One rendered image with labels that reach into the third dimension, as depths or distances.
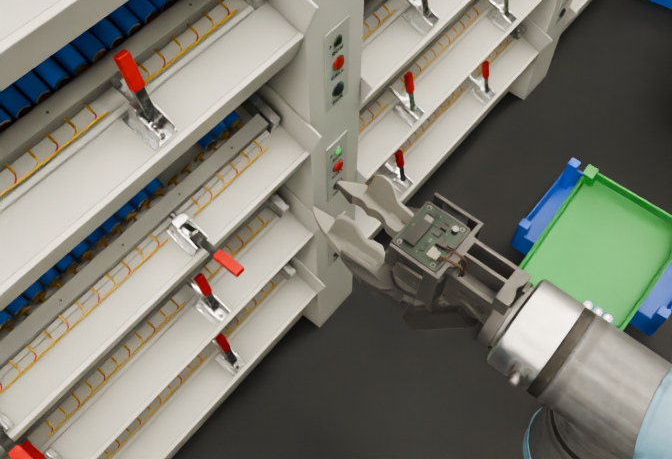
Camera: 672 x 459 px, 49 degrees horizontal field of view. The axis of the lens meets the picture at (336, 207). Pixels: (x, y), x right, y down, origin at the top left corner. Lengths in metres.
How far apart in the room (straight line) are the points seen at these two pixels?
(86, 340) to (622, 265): 0.95
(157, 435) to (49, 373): 0.39
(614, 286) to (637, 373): 0.77
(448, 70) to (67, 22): 0.81
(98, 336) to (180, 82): 0.28
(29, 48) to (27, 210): 0.17
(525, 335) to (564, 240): 0.79
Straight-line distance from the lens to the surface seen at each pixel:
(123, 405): 0.99
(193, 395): 1.17
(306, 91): 0.81
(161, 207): 0.82
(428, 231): 0.65
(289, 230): 1.05
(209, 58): 0.71
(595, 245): 1.42
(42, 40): 0.53
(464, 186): 1.54
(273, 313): 1.21
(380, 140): 1.14
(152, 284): 0.82
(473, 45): 1.29
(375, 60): 0.98
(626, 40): 1.90
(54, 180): 0.66
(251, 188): 0.86
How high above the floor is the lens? 1.26
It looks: 58 degrees down
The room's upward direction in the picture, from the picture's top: straight up
